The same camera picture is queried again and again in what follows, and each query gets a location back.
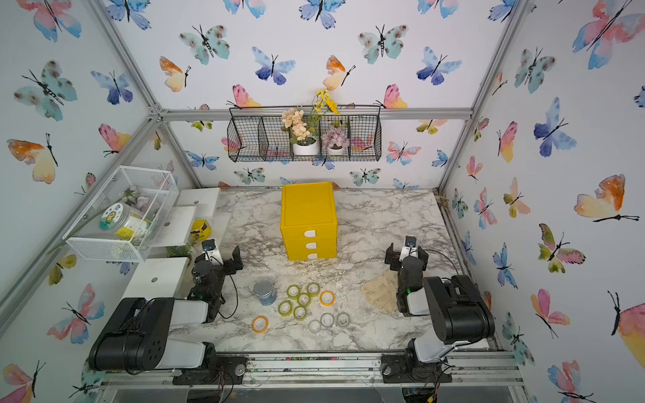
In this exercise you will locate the orange tape roll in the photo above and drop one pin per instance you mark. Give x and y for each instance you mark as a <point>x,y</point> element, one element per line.
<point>260,324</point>
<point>327,298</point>

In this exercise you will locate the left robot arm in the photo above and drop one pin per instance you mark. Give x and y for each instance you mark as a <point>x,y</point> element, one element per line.
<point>137,338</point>

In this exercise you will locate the pink flowers white pot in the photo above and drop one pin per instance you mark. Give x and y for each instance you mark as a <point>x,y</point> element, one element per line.
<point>336,141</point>

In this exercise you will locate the orange tape roll front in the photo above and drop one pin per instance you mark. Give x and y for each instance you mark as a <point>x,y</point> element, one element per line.
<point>260,324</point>

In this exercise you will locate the yellow artificial flower stem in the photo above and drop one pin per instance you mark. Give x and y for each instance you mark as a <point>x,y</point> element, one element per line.
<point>322,103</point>

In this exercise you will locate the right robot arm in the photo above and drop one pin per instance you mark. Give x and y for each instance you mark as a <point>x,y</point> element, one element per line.
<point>458,314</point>

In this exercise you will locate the clear mesh storage box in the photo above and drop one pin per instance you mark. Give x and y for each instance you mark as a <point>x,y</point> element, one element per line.
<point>151,191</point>

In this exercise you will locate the clear tape roll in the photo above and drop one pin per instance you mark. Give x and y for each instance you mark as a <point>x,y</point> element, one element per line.
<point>343,319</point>
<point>327,320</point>
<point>315,326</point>

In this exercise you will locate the white stepped shelf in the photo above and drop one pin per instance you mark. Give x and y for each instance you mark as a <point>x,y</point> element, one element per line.
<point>167,269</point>

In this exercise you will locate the beige work glove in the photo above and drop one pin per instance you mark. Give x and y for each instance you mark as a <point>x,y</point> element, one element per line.
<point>381,292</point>

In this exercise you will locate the green tape roll front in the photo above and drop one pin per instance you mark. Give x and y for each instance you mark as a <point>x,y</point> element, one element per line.
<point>300,313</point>

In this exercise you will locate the yellow toy on shelf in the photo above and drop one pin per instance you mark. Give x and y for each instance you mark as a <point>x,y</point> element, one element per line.
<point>200,231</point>

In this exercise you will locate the peach flowers white pot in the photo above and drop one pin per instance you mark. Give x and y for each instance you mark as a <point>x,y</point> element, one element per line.
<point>305,142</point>

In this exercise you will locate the black wire wall basket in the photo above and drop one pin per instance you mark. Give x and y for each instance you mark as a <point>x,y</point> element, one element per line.
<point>254,134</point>

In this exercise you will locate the yellow drawer cabinet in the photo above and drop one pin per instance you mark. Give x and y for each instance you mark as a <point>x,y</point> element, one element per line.
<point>309,222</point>

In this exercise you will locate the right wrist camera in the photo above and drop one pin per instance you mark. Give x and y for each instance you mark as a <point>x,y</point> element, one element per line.
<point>410,248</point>

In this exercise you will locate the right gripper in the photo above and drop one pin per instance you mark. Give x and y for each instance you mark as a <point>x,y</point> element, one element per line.
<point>407,259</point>

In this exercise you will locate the green lid plastic jar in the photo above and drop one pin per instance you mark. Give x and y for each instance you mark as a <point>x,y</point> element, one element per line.
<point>124,222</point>

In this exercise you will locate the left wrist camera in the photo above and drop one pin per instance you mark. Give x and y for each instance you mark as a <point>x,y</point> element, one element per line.
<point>211,251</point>

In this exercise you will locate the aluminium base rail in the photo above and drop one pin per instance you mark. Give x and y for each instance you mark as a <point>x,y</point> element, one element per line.
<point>467,375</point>

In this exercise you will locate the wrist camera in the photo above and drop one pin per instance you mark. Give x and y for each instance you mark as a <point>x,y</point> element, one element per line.
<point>211,251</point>
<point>410,248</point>

